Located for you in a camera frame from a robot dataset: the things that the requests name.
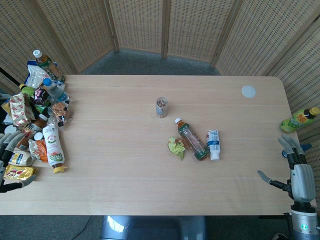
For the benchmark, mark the clear jar of biscuit sticks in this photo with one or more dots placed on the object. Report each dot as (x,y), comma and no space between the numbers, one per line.
(161,107)

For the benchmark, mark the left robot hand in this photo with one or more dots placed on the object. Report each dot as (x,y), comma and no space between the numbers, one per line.
(7,147)

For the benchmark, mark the gold foil snack bar pack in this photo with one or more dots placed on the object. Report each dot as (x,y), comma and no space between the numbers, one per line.
(18,172)

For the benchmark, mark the water bottle with blue cap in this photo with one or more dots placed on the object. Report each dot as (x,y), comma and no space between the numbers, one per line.
(53,89)

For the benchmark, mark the bread in clear wrapper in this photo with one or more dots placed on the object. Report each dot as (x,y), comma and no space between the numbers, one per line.
(61,111)

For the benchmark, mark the cream bottle with blue label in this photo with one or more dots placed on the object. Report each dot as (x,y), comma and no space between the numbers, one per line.
(21,158)

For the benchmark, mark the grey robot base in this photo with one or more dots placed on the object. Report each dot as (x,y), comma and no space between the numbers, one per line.
(155,228)

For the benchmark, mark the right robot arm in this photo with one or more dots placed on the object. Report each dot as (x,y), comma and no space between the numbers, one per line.
(303,222)

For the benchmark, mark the green bottle with yellow cap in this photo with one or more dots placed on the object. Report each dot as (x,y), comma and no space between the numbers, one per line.
(27,89)

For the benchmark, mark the tea bottle with white cap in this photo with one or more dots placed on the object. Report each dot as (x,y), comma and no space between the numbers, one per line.
(47,64)

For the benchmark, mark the green drink bottle yellow label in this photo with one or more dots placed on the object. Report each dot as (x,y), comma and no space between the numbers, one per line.
(297,120)

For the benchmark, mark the tea bottle with green label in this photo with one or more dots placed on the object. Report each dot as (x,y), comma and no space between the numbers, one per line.
(192,138)

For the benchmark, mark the orange white snack bag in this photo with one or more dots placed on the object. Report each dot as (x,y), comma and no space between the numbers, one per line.
(40,151)

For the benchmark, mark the purple snack bag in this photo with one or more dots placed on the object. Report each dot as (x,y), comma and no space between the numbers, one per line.
(40,96)

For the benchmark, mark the crumpled green snack bag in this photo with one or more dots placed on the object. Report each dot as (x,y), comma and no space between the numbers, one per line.
(177,147)

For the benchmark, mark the gold red-print snack bag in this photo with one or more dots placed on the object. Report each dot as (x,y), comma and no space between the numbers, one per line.
(21,110)

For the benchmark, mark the white blue snack bag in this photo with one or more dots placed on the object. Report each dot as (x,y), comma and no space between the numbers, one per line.
(35,75)

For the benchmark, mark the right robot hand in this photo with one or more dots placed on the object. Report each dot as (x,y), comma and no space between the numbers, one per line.
(301,180)

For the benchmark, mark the white bottle with yellow cap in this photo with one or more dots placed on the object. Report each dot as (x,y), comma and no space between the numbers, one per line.
(53,146)

